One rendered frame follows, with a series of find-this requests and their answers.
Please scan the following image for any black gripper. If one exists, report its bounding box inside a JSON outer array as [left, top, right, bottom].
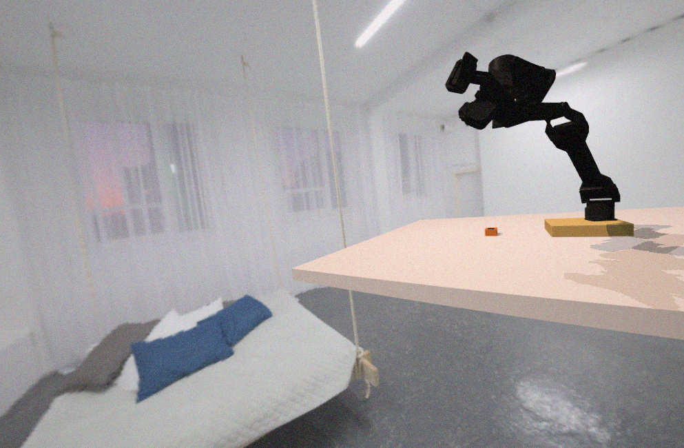
[[445, 52, 556, 112]]

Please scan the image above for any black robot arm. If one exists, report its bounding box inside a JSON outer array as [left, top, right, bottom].
[[458, 54, 620, 221]]

